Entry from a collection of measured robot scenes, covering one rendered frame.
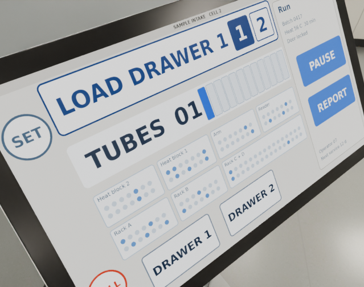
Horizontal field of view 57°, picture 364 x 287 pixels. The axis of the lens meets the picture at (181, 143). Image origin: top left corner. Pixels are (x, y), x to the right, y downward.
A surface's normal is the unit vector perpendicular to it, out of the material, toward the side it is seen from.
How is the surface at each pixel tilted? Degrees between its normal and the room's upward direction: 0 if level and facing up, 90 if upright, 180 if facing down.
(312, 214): 0
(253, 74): 50
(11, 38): 90
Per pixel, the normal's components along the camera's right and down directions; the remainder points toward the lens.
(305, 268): 0.04, -0.66
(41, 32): -0.07, 0.75
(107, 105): 0.49, 0.05
